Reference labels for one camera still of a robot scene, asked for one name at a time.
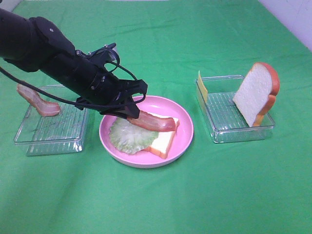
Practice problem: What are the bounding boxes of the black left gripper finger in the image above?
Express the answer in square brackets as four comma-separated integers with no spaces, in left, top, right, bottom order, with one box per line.
[99,108,129,119]
[119,97,140,119]

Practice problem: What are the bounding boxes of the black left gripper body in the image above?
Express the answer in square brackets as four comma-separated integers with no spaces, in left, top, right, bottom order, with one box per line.
[74,73,148,112]

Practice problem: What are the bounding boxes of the green lettuce leaf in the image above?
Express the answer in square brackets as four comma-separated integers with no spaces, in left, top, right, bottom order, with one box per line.
[109,118,159,155]

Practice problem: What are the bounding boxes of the bacon strip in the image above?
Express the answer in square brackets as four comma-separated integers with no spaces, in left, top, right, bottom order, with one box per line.
[17,84,60,117]
[127,111,179,132]

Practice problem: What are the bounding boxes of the bread slice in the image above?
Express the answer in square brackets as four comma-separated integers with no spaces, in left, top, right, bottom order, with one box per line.
[233,62,280,127]
[143,117,180,159]

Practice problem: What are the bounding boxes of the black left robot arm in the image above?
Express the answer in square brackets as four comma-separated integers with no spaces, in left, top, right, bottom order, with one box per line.
[0,10,148,118]

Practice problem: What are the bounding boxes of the pink round plate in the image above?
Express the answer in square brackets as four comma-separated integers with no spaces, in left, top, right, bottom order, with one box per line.
[99,96,194,169]

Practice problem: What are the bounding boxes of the yellow cheese slice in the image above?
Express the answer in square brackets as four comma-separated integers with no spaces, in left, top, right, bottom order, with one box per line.
[197,71,208,104]

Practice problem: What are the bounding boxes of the clear left plastic tray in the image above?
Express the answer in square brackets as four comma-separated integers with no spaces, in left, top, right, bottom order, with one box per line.
[13,84,90,156]

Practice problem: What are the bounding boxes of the clear plastic tray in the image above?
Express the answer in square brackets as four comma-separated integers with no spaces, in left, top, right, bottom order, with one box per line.
[195,75,275,143]
[13,84,90,156]

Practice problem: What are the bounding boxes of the clear right plastic tray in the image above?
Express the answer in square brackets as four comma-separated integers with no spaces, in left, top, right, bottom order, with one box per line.
[195,75,275,143]

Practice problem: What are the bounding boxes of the upright bread slice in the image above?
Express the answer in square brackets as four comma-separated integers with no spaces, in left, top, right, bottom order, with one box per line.
[233,62,280,127]

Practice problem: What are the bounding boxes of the green tablecloth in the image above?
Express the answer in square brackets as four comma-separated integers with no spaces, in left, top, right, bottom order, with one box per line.
[0,0,312,234]

